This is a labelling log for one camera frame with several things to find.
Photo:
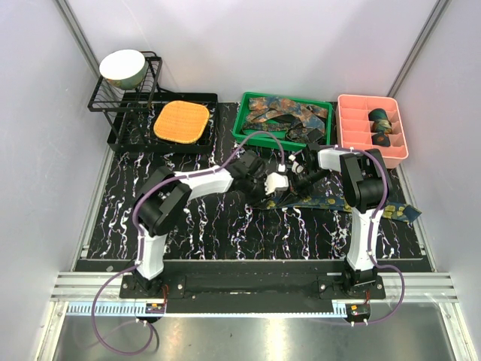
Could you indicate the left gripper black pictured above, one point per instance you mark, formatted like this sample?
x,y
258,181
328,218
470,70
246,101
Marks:
x,y
261,195

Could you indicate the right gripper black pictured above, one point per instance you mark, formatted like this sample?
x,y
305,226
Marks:
x,y
303,192

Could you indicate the blue yellow floral tie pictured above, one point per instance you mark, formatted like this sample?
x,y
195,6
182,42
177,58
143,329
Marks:
x,y
393,210

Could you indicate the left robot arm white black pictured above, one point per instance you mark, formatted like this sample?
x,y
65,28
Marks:
x,y
164,196

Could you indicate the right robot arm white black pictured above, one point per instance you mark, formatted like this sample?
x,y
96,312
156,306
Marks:
x,y
365,189

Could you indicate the green plastic bin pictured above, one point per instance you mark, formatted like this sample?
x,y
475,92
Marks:
x,y
268,139

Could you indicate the dark patterned tie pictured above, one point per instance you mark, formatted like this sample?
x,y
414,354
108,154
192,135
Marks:
x,y
290,128

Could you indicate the orange teal patterned tie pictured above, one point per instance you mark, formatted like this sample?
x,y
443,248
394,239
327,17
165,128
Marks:
x,y
263,109

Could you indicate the pink divided organizer box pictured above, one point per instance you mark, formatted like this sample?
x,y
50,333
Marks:
x,y
354,127

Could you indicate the rolled black orange tie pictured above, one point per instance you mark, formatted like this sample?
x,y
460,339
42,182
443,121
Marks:
x,y
380,139

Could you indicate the rolled dark green tie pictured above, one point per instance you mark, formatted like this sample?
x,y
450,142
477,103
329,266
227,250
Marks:
x,y
377,115

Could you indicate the orange woven square mat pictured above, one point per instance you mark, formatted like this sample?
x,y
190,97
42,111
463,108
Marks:
x,y
181,122

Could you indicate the white green ceramic bowl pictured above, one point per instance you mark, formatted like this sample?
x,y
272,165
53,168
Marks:
x,y
124,69

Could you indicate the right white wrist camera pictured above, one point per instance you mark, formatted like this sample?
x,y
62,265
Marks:
x,y
297,162

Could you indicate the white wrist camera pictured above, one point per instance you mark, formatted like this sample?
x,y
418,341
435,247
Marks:
x,y
276,182
297,162

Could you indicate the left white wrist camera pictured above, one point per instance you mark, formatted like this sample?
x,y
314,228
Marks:
x,y
276,182

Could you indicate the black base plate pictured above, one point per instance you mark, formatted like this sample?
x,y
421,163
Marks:
x,y
251,287

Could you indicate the black wire dish rack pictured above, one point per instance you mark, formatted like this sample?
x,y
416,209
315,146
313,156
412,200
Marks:
x,y
131,113

